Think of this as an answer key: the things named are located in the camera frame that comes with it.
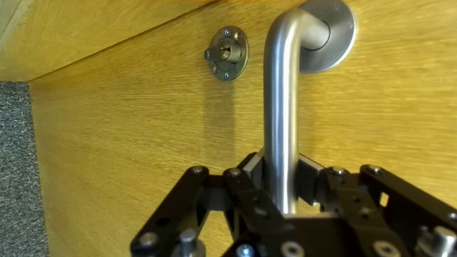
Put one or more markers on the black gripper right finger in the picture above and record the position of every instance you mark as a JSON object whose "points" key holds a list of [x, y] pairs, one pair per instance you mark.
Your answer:
{"points": [[305, 178]]}

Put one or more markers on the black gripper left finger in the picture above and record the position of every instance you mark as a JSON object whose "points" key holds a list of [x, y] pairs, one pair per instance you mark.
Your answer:
{"points": [[253, 164]]}

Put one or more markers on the silver metal door handle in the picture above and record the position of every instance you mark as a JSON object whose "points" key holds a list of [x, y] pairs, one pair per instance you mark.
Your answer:
{"points": [[308, 38]]}

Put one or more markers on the round metal door lock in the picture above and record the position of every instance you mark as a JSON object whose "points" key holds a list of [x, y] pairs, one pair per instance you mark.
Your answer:
{"points": [[227, 53]]}

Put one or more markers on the wooden door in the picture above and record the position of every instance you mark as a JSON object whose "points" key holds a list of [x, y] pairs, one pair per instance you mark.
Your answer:
{"points": [[104, 103]]}

